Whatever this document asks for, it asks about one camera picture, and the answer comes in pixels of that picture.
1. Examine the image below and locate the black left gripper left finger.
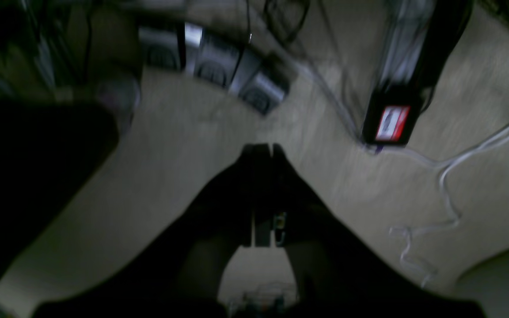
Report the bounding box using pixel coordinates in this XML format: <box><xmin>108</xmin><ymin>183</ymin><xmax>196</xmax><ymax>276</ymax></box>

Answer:
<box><xmin>34</xmin><ymin>145</ymin><xmax>253</xmax><ymax>318</ymax></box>

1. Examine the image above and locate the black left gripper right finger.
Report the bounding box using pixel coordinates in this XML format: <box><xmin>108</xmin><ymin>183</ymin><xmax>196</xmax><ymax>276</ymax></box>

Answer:
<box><xmin>255</xmin><ymin>144</ymin><xmax>485</xmax><ymax>318</ymax></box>

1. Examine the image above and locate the black T-shirt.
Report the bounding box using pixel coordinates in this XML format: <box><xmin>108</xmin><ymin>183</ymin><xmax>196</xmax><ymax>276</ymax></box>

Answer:
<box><xmin>0</xmin><ymin>102</ymin><xmax>119</xmax><ymax>279</ymax></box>

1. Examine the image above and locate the black device with red label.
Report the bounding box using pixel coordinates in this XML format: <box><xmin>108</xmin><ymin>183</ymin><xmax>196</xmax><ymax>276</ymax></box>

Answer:
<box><xmin>361</xmin><ymin>0</ymin><xmax>474</xmax><ymax>147</ymax></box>

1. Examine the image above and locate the white cable on floor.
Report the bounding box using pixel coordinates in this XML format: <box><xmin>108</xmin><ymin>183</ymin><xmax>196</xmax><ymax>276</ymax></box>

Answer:
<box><xmin>365</xmin><ymin>121</ymin><xmax>509</xmax><ymax>288</ymax></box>

